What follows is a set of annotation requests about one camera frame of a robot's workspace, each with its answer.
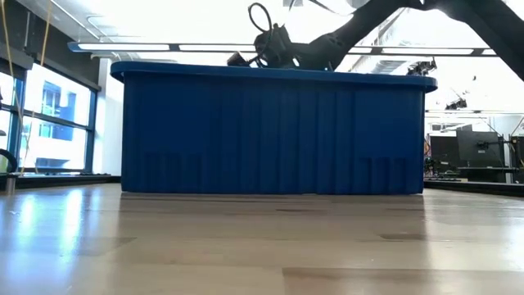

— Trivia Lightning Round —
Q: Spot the black curved cable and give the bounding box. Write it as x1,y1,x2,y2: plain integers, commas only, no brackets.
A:
0,147,18,174

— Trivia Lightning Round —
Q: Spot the blue plastic bin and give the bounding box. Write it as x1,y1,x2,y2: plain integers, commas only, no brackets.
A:
110,61,438,196

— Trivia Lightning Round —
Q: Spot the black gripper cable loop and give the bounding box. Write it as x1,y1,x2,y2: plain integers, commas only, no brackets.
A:
247,2,274,66

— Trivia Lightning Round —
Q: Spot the yellow hanging cable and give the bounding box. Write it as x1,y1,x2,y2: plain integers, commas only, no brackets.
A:
20,0,53,173
0,0,16,81

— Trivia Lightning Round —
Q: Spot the black aluminium table frame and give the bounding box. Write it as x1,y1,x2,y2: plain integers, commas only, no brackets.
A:
0,174,524,197

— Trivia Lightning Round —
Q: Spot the black computer monitor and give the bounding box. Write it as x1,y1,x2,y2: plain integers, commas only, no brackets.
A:
456,129,500,163
429,134,459,167

